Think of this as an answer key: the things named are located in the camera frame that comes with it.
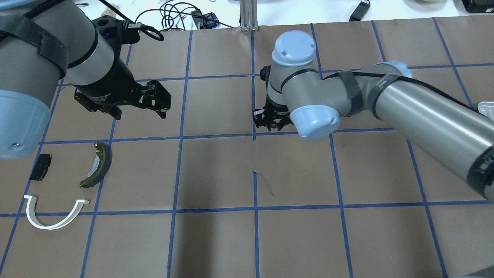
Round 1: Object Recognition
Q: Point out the green brake shoe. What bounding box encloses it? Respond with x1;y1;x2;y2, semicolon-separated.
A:
80;141;112;188

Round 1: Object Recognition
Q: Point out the black cable bundle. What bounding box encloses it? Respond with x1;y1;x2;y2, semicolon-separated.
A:
134;2;234;31

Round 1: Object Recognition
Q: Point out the white curved plastic bracket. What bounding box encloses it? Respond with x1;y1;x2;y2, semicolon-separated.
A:
24;195;90;231

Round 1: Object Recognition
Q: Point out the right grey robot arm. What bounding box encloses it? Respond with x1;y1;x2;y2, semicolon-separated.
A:
252;30;494;201

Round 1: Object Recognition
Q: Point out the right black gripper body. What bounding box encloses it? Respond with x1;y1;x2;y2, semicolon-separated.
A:
263;97;290;125

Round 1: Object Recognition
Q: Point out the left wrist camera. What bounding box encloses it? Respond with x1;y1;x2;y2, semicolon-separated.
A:
91;16;141;46

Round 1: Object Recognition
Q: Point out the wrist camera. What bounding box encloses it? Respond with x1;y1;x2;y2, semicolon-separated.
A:
91;16;141;46
259;65;271;82

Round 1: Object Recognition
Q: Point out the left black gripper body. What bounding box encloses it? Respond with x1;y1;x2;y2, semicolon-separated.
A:
73;58;146;112

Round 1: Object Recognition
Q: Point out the black brake pad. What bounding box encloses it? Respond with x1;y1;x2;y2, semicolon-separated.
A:
29;153;52;181

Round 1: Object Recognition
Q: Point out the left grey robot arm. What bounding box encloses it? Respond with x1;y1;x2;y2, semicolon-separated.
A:
0;0;171;159

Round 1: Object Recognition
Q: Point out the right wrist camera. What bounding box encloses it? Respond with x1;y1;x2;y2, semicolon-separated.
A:
259;65;271;82

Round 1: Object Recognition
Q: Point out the black power adapter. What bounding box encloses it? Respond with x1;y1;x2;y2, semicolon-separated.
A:
348;0;371;22

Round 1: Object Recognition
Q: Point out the aluminium frame post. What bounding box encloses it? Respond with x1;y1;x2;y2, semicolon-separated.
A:
239;0;259;32

